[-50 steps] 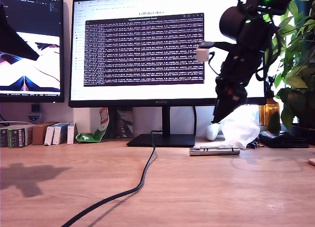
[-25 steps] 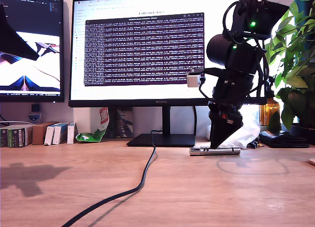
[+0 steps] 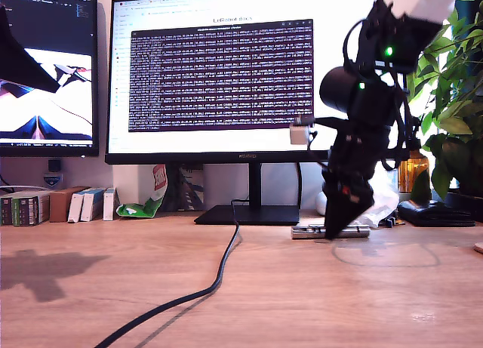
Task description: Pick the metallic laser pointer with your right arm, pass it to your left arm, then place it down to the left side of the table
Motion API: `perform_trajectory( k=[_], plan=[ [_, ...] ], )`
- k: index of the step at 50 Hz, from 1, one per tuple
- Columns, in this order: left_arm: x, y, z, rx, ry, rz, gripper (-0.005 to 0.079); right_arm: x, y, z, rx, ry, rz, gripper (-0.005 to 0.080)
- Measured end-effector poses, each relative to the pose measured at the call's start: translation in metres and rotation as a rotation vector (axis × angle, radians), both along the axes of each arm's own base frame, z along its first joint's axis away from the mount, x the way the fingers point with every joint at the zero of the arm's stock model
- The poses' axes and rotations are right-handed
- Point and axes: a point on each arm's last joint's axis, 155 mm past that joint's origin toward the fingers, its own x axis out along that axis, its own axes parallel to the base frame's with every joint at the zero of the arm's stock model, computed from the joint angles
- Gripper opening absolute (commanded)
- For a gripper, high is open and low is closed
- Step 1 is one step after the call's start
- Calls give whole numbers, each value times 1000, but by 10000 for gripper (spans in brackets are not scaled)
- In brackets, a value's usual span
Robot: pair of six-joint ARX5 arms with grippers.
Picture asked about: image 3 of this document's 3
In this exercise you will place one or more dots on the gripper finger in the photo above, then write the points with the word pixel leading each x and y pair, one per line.
pixel 331 208
pixel 354 208

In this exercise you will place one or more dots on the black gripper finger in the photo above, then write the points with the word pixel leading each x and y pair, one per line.
pixel 22 68

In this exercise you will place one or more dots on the crumpled white plastic bag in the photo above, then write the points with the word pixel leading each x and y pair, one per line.
pixel 383 208

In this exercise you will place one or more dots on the black monitor with code windows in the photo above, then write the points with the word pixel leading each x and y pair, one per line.
pixel 56 31

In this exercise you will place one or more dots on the amber glass pump bottle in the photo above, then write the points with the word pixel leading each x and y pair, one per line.
pixel 412 174

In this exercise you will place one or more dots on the black leather pouch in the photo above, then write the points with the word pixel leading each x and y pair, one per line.
pixel 434 214

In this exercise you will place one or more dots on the dark plant pot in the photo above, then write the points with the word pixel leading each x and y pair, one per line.
pixel 468 204

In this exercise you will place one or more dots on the blue shield sticker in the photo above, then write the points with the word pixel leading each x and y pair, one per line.
pixel 52 180

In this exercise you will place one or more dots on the round wooden coaster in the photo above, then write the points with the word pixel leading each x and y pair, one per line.
pixel 479 248

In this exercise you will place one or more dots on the patterned grey book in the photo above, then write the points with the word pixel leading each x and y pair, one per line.
pixel 191 189

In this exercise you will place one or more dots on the green and white carton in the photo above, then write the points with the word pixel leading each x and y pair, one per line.
pixel 29 211

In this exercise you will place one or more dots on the brown cardboard box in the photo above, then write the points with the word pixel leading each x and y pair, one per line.
pixel 59 206

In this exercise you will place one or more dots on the dark green carton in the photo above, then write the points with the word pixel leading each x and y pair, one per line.
pixel 6 211

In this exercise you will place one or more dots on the green leafy houseplant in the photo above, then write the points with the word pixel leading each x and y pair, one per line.
pixel 456 106

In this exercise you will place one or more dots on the white and blue small box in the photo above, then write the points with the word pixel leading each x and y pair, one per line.
pixel 108 206
pixel 75 208
pixel 90 207

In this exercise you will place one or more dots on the large black Huawei monitor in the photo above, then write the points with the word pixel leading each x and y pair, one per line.
pixel 226 80

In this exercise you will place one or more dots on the green snack bag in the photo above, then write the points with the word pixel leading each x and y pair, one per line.
pixel 142 209

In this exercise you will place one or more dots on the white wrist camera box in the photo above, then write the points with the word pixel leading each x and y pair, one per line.
pixel 298 134

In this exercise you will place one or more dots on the small black wall clip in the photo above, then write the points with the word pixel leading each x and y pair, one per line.
pixel 54 165

